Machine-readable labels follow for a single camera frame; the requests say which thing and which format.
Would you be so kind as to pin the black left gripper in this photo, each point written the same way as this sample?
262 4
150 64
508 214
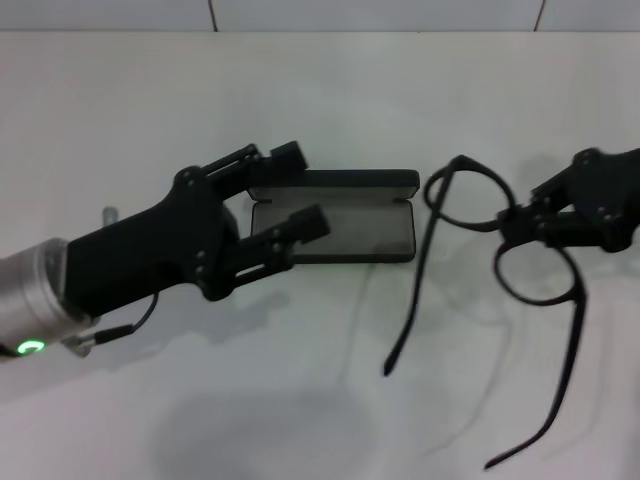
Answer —
140 255

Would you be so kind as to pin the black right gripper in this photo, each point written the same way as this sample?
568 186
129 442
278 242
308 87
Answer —
620 195

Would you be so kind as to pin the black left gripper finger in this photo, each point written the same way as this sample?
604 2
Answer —
287 160
310 227

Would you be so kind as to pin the black glasses case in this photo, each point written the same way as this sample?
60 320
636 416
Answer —
340 235

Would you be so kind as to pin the black glasses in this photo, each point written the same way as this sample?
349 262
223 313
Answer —
576 320

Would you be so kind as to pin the silver stub on left wrist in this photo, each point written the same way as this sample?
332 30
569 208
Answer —
111 215

